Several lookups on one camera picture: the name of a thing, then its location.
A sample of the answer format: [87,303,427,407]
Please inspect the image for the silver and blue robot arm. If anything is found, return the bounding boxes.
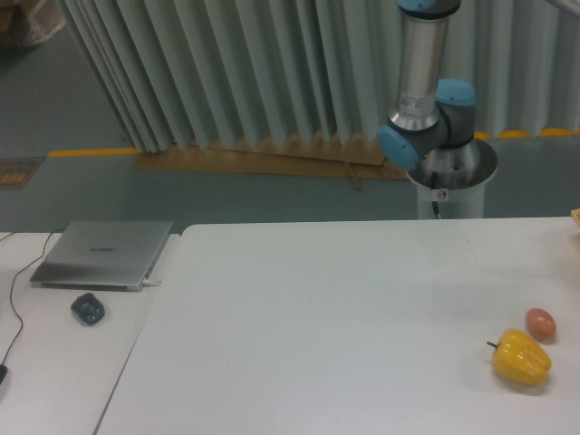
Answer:
[377,1,498,190]

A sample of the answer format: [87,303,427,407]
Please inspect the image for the yellow bell pepper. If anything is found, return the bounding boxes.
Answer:
[487,329,552,387]

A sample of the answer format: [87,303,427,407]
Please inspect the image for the flat brown cardboard sheet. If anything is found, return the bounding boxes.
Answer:
[133,140,407,184]

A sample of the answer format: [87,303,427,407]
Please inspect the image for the white usb plug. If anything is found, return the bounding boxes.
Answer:
[142,280,161,287]

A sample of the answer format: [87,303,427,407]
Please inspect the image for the silver laptop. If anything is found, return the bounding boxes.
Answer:
[30,220,173,291]

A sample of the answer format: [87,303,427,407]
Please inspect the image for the pale green folding curtain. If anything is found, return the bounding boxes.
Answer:
[60,1,579,152]

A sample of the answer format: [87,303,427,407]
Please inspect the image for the small black tray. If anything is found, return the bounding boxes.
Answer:
[71,293,106,326]

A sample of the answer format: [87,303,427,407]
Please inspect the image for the brown egg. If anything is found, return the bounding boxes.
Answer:
[525,308,556,342]

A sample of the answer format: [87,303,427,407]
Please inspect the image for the wooden board edge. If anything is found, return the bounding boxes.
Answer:
[571,208,580,227]

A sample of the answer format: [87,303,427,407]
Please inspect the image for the black device at edge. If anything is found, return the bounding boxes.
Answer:
[0,363,8,384]

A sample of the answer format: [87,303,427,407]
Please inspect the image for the cardboard boxes in corner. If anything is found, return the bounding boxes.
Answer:
[1,0,66,48]

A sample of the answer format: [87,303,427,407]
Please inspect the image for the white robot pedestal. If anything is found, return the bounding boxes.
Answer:
[407,167,497,219]

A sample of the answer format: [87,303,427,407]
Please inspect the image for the black cable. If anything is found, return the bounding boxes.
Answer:
[0,228,67,366]

